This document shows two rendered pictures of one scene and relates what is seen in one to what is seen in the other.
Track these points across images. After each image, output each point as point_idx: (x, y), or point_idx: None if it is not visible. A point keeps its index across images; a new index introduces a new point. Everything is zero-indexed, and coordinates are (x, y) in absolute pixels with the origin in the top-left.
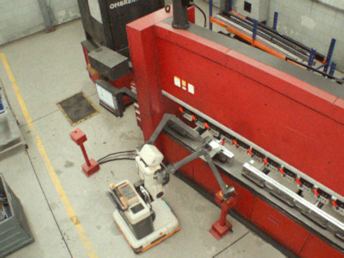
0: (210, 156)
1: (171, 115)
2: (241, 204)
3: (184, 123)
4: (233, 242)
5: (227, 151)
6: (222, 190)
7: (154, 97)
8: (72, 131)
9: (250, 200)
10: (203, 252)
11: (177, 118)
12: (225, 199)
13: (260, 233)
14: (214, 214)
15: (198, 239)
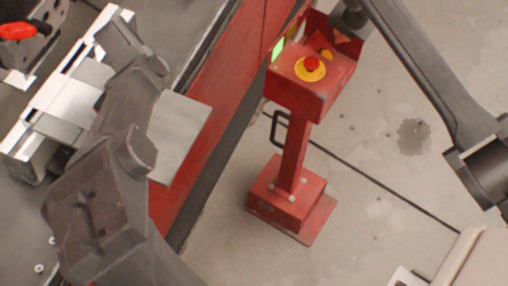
0: (165, 97)
1: (91, 184)
2: (239, 83)
3: (106, 116)
4: (322, 151)
5: (89, 35)
6: (289, 76)
7: None
8: None
9: (260, 5)
10: (408, 240)
11: (82, 154)
12: (372, 23)
13: (264, 73)
14: (225, 247)
15: (361, 274)
